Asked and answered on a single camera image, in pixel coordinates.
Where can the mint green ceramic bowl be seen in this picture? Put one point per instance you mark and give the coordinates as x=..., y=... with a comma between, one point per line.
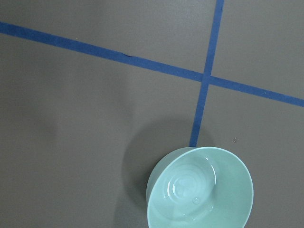
x=199, y=187

